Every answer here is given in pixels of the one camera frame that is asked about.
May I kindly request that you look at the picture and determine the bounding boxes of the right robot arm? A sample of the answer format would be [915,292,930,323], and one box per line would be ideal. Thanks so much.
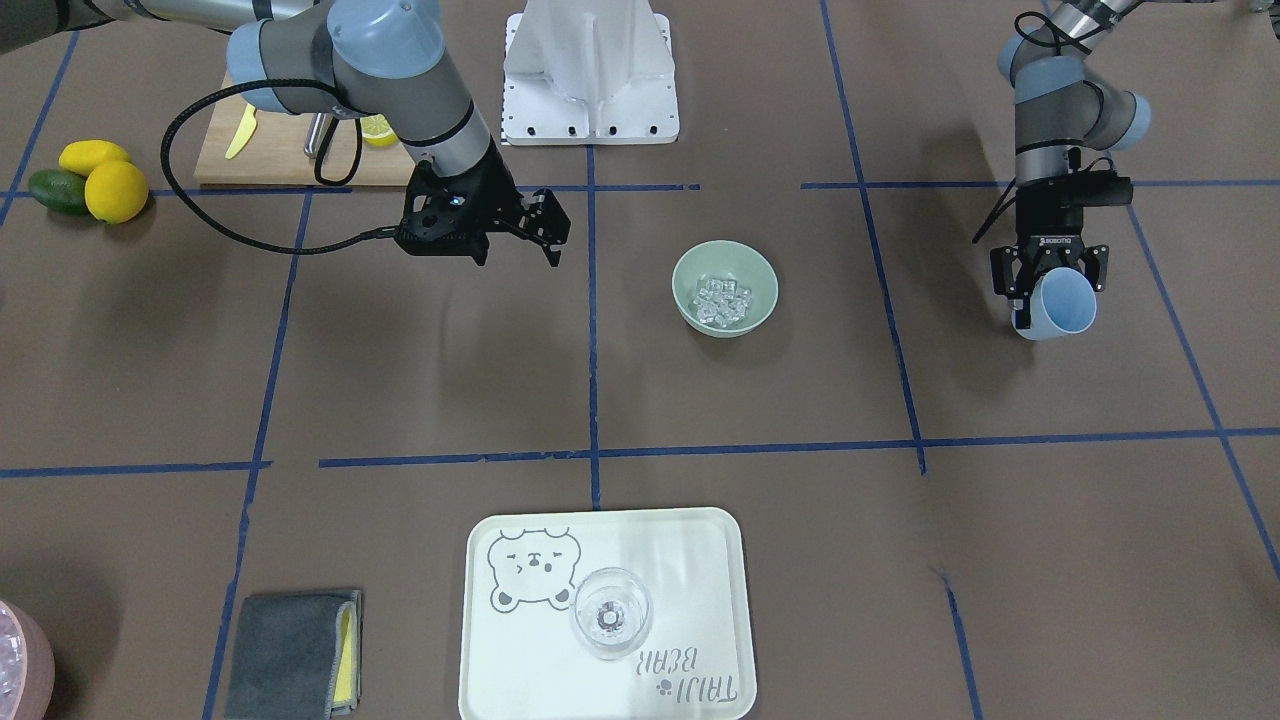
[3,1,571,266]

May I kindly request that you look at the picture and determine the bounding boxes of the yellow lemon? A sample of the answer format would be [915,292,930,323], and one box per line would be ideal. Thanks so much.
[84,160,150,224]
[58,138,132,178]

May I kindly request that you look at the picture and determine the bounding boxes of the pink bowl with ice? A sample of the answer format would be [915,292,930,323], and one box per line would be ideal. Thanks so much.
[1,600,55,719]

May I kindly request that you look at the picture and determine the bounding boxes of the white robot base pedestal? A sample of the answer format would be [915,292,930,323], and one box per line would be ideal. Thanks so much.
[500,1,681,146]

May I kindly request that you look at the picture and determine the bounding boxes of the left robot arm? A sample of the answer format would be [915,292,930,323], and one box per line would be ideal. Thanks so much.
[983,1,1152,341]

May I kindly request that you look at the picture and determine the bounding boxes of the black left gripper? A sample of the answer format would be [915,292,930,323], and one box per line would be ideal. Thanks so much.
[989,179,1108,331]

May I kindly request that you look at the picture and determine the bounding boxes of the yellow plastic knife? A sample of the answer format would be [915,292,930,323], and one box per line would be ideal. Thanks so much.
[224,104,259,161]

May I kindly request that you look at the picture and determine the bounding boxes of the half lemon slice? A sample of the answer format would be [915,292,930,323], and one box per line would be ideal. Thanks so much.
[358,115,399,149]

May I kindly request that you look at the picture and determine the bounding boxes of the light blue plastic cup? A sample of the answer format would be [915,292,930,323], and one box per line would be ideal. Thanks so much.
[1012,266,1097,341]

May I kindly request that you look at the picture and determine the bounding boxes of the green ceramic bowl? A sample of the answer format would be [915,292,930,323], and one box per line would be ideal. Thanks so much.
[669,240,780,340]

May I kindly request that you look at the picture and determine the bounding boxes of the cream bear tray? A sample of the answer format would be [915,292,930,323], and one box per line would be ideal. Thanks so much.
[457,507,758,719]

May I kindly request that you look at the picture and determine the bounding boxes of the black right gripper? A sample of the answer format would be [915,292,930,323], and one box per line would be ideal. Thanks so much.
[410,150,572,268]

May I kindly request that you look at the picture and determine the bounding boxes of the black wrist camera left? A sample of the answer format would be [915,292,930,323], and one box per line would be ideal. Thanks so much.
[1062,169,1134,208]

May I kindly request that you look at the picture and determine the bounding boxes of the grey folded cloth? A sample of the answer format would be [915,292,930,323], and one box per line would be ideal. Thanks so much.
[224,588,364,719]

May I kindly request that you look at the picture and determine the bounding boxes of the wooden cutting board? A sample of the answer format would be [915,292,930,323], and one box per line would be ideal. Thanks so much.
[180,97,415,188]

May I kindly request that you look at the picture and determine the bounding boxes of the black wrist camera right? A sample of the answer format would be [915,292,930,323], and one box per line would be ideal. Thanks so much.
[392,190,486,265]

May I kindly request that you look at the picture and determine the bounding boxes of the ice cubes in green bowl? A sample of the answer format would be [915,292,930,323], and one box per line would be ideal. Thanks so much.
[691,275,754,331]

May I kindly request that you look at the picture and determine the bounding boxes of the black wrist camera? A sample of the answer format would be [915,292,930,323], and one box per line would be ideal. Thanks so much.
[392,190,486,265]
[1062,169,1134,208]

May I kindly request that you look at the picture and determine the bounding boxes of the green lime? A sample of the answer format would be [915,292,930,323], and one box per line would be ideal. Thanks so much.
[27,169,90,217]

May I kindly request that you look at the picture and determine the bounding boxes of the clear wine glass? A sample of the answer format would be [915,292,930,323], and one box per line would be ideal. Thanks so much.
[572,568,655,661]

